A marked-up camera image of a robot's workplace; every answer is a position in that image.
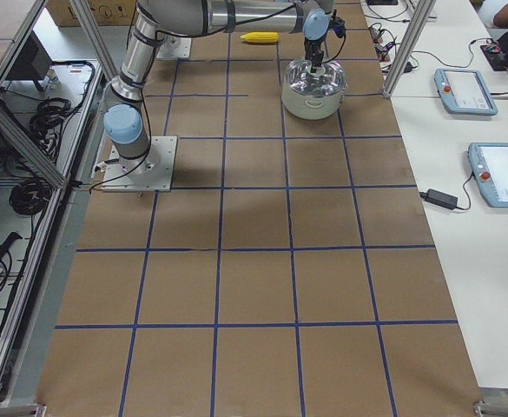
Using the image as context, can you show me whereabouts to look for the cardboard box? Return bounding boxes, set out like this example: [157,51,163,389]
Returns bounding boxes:
[46,0,135,27]

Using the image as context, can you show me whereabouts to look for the far teach pendant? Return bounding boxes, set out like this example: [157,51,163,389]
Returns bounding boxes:
[433,69,498,116]

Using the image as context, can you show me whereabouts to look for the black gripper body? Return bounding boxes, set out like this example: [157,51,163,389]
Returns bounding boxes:
[304,37,323,61]

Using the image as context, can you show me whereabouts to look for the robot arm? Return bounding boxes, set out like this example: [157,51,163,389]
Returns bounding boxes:
[102,1,333,188]

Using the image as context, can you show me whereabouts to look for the glass pot lid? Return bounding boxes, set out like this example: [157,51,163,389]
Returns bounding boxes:
[283,59,347,97]

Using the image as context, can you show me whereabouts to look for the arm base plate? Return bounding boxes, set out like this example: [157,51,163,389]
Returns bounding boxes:
[155,36,192,60]
[100,136,178,192]

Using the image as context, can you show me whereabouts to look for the aluminium frame post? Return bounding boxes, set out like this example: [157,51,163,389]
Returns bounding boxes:
[382,0,435,98]

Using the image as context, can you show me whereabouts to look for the near teach pendant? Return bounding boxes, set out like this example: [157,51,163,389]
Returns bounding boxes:
[468,142,508,208]

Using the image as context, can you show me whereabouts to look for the black power adapter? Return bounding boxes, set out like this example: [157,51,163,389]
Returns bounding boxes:
[420,189,458,210]

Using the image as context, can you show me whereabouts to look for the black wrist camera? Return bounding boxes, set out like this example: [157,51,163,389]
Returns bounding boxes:
[329,17,346,38]

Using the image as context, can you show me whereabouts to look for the yellow corn cob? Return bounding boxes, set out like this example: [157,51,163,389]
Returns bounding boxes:
[240,31,280,44]

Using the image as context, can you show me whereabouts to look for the teach pendant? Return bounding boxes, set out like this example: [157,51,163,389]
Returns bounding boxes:
[433,69,498,116]
[468,142,508,208]

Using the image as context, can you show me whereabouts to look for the pale green steel pot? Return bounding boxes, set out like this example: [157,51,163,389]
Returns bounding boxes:
[281,82,347,120]

